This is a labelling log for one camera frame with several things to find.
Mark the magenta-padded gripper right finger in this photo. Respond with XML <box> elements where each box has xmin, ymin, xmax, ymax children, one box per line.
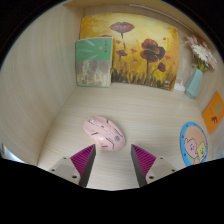
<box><xmin>130</xmin><ymin>143</ymin><xmax>177</xmax><ymax>188</ymax></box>

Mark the pink and white flower bouquet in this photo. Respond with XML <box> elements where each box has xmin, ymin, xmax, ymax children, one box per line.
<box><xmin>184</xmin><ymin>34</ymin><xmax>218</xmax><ymax>73</ymax></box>

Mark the white power strip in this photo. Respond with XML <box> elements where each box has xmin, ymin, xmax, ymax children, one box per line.
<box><xmin>173</xmin><ymin>77</ymin><xmax>186</xmax><ymax>93</ymax></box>

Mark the pink computer mouse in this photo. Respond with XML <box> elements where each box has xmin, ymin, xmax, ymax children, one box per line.
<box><xmin>82</xmin><ymin>115</ymin><xmax>127</xmax><ymax>151</ymax></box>

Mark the green and beige book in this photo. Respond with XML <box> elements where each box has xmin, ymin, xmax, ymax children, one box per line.
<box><xmin>74</xmin><ymin>36</ymin><xmax>114</xmax><ymax>89</ymax></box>

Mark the yellow poppy flower painting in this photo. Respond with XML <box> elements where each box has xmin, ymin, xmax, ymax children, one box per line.
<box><xmin>79</xmin><ymin>13</ymin><xmax>180</xmax><ymax>92</ymax></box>

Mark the orange book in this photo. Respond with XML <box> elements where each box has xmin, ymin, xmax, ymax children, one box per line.
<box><xmin>201</xmin><ymin>91</ymin><xmax>224</xmax><ymax>135</ymax></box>

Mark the teal faceted vase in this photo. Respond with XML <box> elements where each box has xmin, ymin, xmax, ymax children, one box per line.
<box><xmin>184</xmin><ymin>67</ymin><xmax>204</xmax><ymax>100</ymax></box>

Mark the white light bar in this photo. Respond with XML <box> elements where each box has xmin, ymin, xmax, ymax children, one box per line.
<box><xmin>129</xmin><ymin>3</ymin><xmax>194</xmax><ymax>34</ymax></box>

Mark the round blue-rimmed cartoon mouse pad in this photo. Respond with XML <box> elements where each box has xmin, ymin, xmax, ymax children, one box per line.
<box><xmin>179</xmin><ymin>121</ymin><xmax>209</xmax><ymax>167</ymax></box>

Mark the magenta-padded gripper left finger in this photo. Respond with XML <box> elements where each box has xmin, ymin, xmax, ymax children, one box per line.
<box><xmin>48</xmin><ymin>143</ymin><xmax>97</xmax><ymax>188</ymax></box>

